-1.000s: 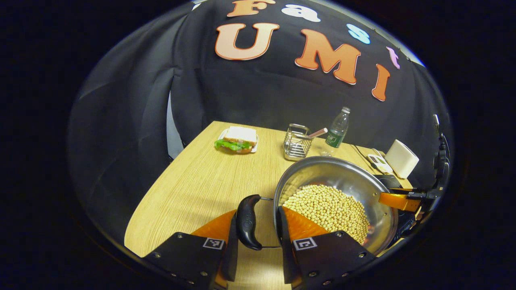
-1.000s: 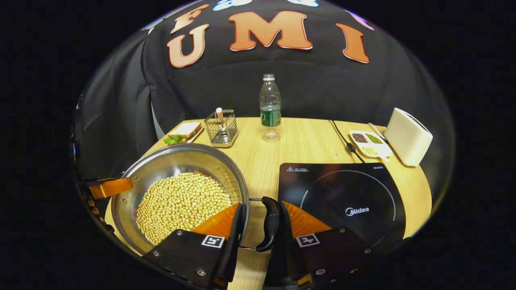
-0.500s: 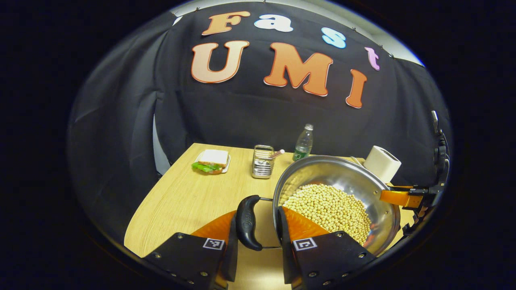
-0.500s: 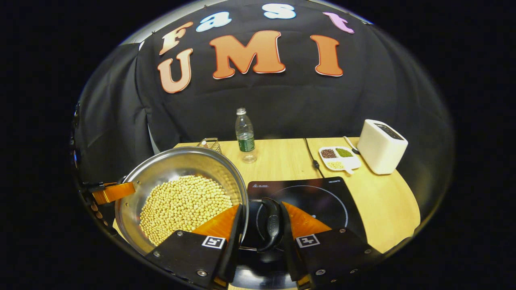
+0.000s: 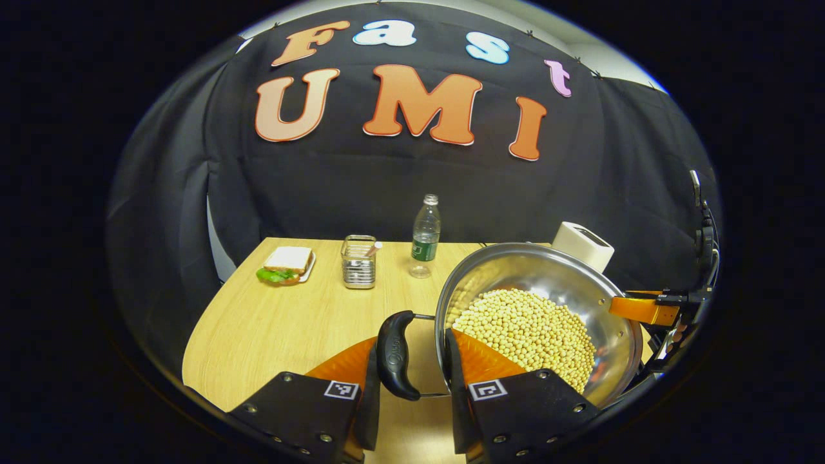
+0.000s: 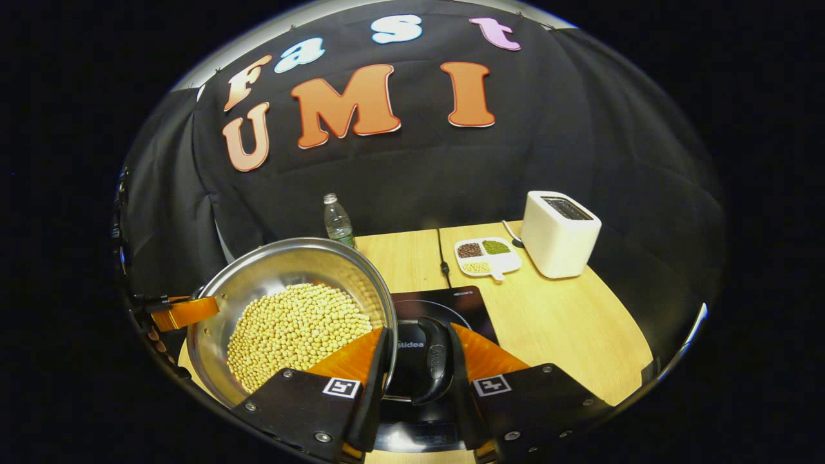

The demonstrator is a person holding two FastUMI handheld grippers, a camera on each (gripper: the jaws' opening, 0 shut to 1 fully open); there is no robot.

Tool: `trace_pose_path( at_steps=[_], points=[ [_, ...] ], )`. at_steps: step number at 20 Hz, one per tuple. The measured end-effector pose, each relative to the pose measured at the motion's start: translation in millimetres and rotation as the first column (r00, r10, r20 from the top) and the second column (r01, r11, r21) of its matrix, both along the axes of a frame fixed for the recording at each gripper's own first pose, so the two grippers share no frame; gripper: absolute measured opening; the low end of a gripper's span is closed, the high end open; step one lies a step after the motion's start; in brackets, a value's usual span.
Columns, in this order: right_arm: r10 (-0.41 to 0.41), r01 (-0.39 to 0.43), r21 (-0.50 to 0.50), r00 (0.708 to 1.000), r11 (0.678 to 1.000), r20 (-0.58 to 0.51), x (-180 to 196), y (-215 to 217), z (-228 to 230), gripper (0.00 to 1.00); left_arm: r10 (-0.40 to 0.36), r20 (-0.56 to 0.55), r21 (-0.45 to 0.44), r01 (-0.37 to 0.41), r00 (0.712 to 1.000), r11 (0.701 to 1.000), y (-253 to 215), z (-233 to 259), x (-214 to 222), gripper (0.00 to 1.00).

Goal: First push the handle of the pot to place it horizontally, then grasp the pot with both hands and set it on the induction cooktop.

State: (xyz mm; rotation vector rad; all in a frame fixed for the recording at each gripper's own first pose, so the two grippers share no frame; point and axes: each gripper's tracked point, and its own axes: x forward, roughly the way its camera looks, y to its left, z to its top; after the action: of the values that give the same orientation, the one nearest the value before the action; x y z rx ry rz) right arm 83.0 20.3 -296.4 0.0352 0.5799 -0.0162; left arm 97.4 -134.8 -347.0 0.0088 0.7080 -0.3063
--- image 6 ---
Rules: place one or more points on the pile of yellow soybeans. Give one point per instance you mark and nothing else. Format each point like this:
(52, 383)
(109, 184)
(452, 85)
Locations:
(290, 335)

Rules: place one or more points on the black backdrop cloth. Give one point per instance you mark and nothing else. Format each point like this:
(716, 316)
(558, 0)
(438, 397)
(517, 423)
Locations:
(580, 129)

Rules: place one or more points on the stainless steel pot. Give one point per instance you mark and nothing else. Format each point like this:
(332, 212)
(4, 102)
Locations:
(277, 264)

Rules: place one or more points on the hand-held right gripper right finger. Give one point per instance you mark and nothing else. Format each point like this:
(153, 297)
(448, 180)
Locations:
(459, 399)

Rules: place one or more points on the white divided dish with beans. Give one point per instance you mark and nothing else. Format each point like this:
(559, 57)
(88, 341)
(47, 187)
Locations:
(509, 261)

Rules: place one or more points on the clear plastic water bottle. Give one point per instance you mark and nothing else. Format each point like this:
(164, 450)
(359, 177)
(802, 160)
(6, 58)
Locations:
(336, 222)

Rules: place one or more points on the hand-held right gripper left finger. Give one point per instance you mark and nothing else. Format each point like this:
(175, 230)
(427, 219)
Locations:
(377, 399)

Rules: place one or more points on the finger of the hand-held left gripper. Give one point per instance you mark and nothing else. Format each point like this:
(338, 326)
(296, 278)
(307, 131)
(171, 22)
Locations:
(187, 312)

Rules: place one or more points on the white toaster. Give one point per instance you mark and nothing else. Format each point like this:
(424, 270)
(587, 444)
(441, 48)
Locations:
(554, 251)

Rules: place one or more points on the black induction cooktop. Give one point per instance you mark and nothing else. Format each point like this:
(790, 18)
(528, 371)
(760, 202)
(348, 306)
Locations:
(464, 306)

